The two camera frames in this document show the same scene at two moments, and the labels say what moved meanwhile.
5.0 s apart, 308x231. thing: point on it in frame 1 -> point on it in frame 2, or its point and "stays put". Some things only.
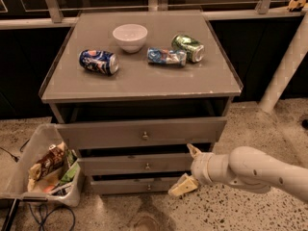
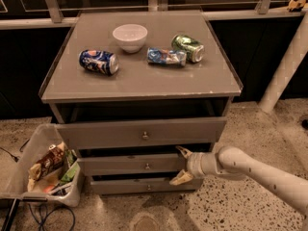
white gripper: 199,167 -> 193,165
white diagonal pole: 288,68 stays put
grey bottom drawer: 131,187 stays put
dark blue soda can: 99,61 stays put
